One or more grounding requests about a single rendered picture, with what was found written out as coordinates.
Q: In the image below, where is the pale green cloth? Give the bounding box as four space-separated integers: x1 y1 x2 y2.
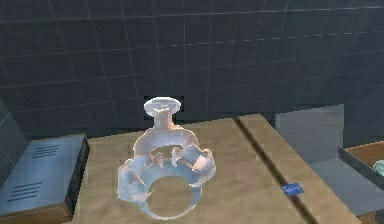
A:
372 159 384 177

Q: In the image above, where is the tan wooden countertop cabinet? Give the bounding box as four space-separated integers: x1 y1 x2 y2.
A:
0 113 364 224

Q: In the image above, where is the grey vented box appliance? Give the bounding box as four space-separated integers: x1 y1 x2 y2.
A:
0 133 90 218

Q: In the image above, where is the white vase with two birds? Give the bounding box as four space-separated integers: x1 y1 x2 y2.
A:
116 96 217 221

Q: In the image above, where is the small blue card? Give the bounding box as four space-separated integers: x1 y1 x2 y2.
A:
282 183 305 196

